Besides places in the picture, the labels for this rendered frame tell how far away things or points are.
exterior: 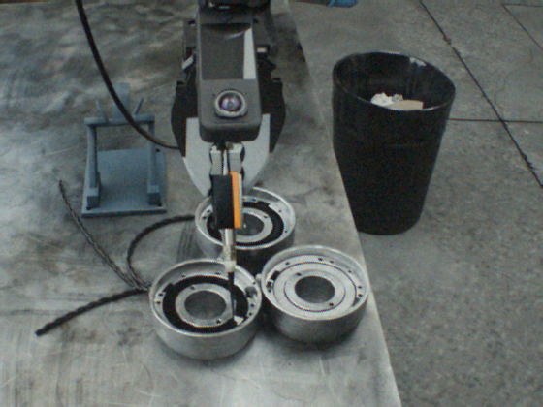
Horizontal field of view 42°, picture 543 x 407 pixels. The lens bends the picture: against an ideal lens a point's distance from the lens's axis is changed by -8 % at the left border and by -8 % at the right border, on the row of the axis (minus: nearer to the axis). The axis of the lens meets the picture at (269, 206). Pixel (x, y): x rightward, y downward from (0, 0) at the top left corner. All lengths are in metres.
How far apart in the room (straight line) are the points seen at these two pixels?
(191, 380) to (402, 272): 1.39
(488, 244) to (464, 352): 0.44
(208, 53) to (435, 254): 1.60
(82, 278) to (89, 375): 0.13
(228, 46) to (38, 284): 0.35
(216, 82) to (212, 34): 0.04
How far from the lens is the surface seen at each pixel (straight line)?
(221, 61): 0.57
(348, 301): 0.73
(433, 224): 2.21
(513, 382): 1.84
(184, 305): 0.72
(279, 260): 0.76
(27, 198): 0.92
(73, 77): 1.18
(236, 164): 0.90
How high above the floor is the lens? 1.34
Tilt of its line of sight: 38 degrees down
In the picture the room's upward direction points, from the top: 3 degrees clockwise
